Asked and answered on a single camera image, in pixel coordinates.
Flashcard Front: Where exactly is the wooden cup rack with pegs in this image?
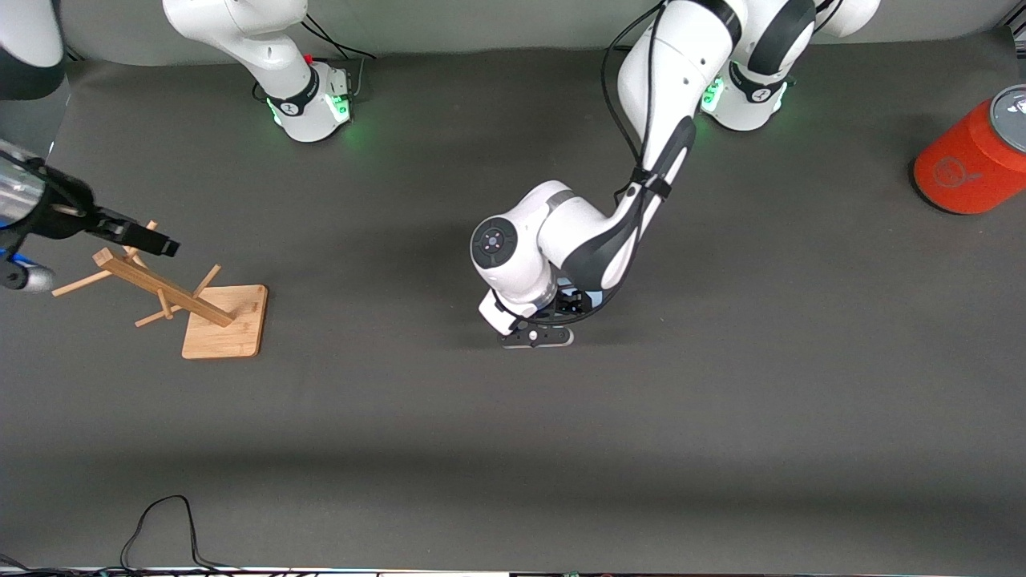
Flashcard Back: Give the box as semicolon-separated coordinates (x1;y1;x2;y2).
51;220;269;360

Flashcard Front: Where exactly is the black cable at table edge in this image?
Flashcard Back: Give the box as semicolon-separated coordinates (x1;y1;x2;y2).
0;494;378;577

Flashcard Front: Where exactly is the black right arm base cable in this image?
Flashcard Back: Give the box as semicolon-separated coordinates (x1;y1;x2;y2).
290;14;379;101

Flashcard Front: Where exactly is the orange cylinder with grey lid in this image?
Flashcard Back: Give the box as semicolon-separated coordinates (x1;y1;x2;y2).
912;84;1026;216

